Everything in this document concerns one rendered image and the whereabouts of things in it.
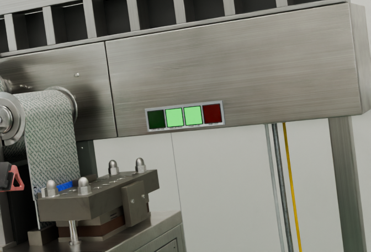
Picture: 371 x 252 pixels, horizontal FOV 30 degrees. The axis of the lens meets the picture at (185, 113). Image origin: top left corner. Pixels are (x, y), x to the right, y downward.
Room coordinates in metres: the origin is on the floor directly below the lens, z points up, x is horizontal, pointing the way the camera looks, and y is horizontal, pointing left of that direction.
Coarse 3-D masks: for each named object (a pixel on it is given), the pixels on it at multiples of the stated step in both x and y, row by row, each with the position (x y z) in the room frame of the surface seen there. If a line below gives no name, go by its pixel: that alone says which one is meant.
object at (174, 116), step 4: (168, 112) 2.04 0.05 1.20; (172, 112) 2.03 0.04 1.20; (176, 112) 2.03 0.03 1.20; (180, 112) 2.02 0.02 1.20; (168, 116) 2.04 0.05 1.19; (172, 116) 2.03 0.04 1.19; (176, 116) 2.03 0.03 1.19; (180, 116) 2.02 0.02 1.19; (168, 120) 2.04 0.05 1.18; (172, 120) 2.03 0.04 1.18; (176, 120) 2.03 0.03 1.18; (180, 120) 2.02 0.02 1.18; (168, 124) 2.04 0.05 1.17; (172, 124) 2.04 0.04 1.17; (176, 124) 2.03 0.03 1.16; (180, 124) 2.03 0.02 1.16
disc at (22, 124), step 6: (0, 96) 1.88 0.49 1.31; (6, 96) 1.88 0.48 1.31; (12, 96) 1.87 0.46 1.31; (18, 102) 1.86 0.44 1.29; (18, 108) 1.86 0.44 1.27; (24, 114) 1.86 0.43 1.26; (24, 120) 1.86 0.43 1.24; (24, 126) 1.86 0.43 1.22; (18, 132) 1.87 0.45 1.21; (12, 138) 1.88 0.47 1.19; (18, 138) 1.87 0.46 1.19; (6, 144) 1.89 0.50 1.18
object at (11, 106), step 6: (66, 96) 2.10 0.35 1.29; (0, 102) 1.88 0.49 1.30; (6, 102) 1.87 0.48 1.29; (12, 102) 1.87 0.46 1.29; (12, 108) 1.86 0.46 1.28; (18, 114) 1.86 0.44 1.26; (18, 120) 1.86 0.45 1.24; (12, 126) 1.87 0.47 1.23; (18, 126) 1.86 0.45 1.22; (6, 132) 1.88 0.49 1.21; (12, 132) 1.87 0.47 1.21; (6, 138) 1.88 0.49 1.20
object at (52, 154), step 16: (48, 128) 1.96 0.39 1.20; (64, 128) 2.03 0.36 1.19; (32, 144) 1.88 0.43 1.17; (48, 144) 1.95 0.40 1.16; (64, 144) 2.02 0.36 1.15; (32, 160) 1.88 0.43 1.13; (48, 160) 1.94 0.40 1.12; (64, 160) 2.01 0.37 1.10; (32, 176) 1.87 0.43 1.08; (48, 176) 1.93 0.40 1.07; (64, 176) 2.00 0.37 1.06; (80, 176) 2.08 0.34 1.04; (32, 192) 1.87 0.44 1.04
